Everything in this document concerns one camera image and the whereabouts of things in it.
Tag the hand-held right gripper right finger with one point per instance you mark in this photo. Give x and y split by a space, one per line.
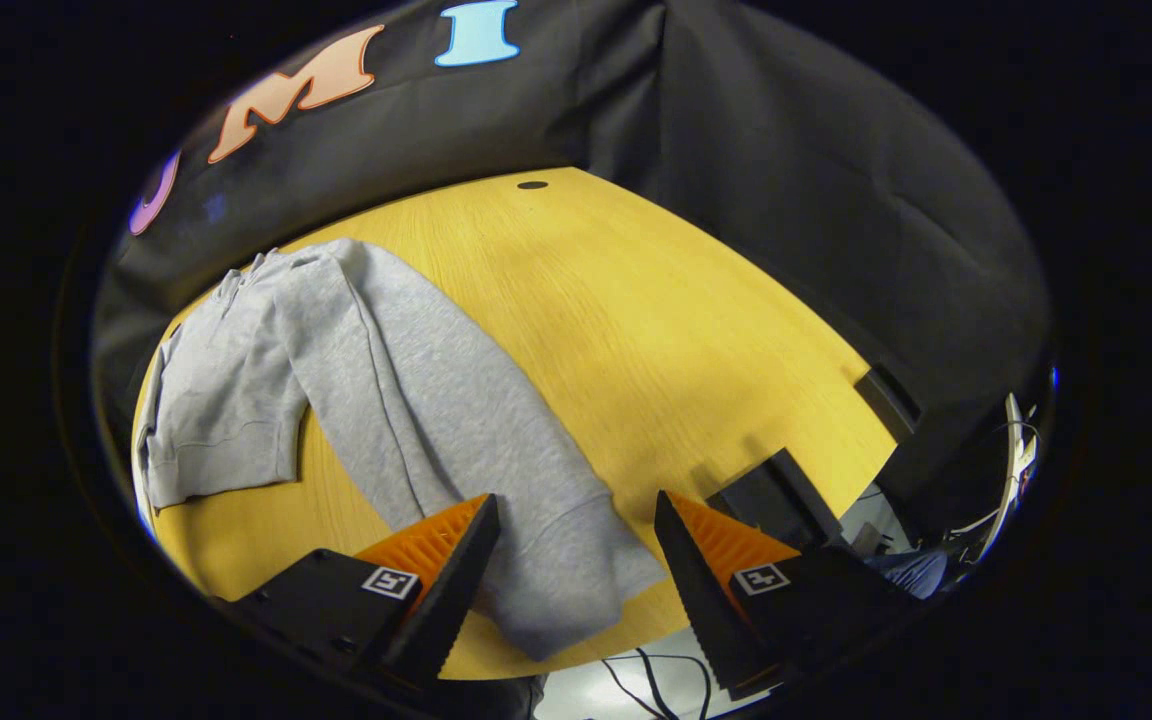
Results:
701 610

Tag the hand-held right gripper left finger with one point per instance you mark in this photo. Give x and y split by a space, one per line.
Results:
451 600

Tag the grey zip-neck sweatshirt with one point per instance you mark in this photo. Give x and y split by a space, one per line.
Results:
416 400

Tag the blue cloth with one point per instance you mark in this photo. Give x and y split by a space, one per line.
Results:
911 572

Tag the white metal stand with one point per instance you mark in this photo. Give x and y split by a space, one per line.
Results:
1019 470

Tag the black backdrop cloth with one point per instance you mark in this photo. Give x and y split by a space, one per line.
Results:
786 150

